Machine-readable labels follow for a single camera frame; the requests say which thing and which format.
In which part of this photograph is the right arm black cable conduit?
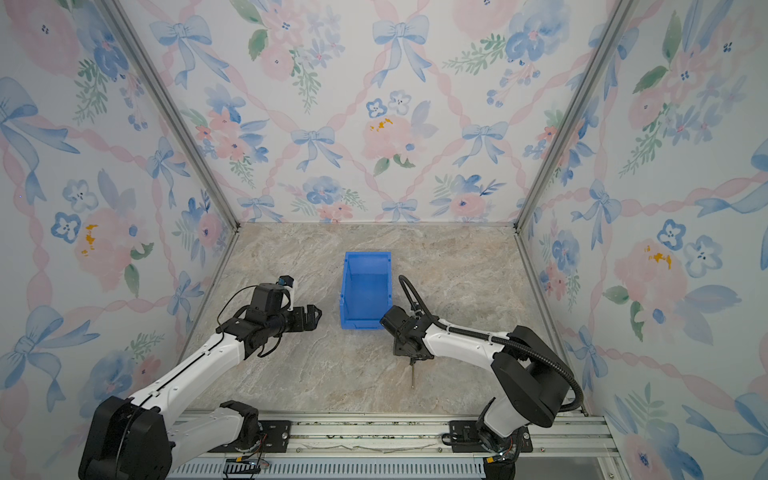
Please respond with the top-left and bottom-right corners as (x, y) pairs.
(398, 274), (584, 413)

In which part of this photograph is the black handled screwdriver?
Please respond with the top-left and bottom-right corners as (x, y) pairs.
(409, 359), (416, 390)

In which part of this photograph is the aluminium corner post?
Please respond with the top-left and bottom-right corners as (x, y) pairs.
(514, 0), (636, 235)
(95, 0), (240, 231)

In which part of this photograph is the right aluminium corner post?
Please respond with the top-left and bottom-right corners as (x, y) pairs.
(514, 0), (636, 235)

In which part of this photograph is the left aluminium corner post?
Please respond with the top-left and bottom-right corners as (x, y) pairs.
(95, 0), (240, 231)

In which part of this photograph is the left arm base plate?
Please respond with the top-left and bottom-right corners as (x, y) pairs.
(209, 420), (292, 454)

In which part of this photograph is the aluminium rail frame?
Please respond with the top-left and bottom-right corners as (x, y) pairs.
(164, 410), (629, 479)

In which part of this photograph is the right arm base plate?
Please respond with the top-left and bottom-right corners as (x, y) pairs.
(441, 420), (533, 455)

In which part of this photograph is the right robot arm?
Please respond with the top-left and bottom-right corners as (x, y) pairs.
(380, 306), (584, 454)

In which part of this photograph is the blue plastic bin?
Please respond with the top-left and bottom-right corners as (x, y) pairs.
(339, 252), (393, 330)

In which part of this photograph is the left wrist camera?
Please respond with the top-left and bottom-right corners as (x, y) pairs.
(277, 275), (295, 311)

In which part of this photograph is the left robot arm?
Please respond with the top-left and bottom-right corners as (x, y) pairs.
(78, 276), (322, 479)

